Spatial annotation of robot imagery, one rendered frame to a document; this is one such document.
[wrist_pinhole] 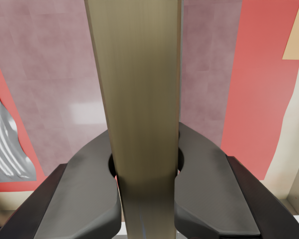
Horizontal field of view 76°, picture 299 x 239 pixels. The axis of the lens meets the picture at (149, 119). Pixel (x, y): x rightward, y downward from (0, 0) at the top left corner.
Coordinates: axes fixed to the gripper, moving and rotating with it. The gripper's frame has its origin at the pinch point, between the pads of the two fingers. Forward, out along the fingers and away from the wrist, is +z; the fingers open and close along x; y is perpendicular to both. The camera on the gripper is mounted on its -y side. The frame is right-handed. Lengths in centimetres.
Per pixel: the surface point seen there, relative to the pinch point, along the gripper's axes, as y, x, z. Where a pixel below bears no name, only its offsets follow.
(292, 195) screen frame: 23.2, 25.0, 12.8
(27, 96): 2.1, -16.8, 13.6
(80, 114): 5.2, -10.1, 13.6
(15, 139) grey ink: 8.8, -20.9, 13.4
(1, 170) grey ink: 14.4, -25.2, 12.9
